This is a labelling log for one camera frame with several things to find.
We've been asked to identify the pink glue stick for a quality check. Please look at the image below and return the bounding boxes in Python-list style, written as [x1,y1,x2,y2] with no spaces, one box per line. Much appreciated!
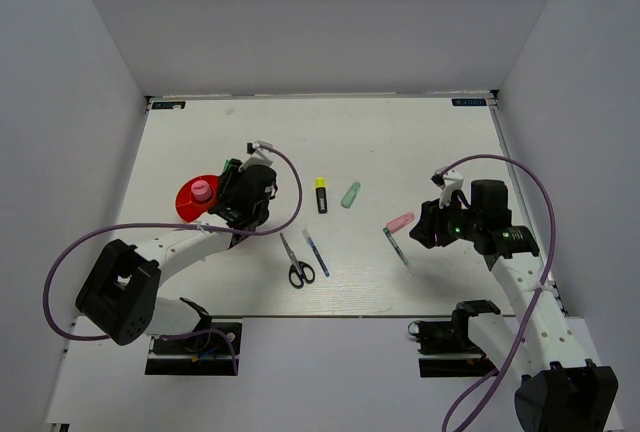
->
[190,179,213,203]

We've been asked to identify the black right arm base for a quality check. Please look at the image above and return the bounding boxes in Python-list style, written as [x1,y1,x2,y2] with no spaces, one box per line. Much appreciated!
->
[407,320,495,378]

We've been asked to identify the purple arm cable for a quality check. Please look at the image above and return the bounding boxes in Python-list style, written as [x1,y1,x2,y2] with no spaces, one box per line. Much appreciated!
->
[43,146,303,342]
[442,154,557,432]

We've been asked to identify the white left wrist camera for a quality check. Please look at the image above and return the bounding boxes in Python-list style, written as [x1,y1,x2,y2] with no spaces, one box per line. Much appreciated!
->
[239,141,273,171]

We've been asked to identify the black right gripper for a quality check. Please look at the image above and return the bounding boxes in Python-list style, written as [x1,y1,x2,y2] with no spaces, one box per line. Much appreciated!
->
[409,191,482,249]

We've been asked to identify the green ink pen refill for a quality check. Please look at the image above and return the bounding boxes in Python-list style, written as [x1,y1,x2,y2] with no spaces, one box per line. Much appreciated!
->
[383,227,409,267]

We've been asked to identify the pink translucent stapler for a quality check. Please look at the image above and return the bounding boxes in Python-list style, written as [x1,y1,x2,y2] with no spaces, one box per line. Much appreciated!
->
[386,212,415,234]

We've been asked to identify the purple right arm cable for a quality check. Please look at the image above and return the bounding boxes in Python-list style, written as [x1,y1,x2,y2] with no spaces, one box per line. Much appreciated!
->
[442,154,557,432]

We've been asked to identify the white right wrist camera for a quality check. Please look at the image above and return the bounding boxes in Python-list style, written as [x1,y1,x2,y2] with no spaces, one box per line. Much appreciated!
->
[431,167,464,209]

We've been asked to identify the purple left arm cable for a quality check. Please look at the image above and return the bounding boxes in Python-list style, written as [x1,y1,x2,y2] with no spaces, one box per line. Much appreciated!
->
[43,146,303,342]

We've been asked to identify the blue label sticker right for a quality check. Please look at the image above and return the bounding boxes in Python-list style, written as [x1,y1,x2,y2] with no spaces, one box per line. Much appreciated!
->
[451,98,487,107]

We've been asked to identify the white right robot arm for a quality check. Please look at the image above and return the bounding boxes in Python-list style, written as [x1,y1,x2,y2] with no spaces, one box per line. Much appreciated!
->
[409,174,618,431]

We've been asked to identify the blue label sticker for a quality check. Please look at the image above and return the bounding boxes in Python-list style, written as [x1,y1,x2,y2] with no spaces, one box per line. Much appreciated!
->
[451,98,487,107]
[151,101,186,110]

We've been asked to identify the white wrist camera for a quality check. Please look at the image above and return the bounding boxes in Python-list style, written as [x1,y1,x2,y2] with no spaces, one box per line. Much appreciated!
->
[239,141,273,171]
[431,167,464,209]

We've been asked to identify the green translucent stapler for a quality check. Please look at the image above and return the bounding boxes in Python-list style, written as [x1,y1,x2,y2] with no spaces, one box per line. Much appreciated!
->
[341,181,361,209]

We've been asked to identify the yellow cap black highlighter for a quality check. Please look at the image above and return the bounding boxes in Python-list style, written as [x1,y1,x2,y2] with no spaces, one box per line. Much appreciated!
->
[315,177,328,214]

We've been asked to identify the orange round organizer container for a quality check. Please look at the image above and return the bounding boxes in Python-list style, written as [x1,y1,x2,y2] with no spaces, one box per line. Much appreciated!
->
[175,175,219,223]

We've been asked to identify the blue ink pen refill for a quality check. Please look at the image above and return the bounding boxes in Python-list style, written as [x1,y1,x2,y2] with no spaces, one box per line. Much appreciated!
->
[301,228,331,278]

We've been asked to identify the blue label sticker left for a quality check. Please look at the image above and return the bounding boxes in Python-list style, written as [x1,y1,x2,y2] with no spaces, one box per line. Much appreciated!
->
[151,101,186,110]

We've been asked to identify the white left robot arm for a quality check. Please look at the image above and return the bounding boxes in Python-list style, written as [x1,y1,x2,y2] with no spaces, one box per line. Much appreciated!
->
[75,157,277,345]

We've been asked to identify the black handled scissors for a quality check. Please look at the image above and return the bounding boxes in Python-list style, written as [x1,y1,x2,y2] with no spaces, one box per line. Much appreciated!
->
[279,233,316,290]

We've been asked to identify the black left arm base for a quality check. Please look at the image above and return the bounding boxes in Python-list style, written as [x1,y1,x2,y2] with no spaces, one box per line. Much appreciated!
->
[145,321,243,377]

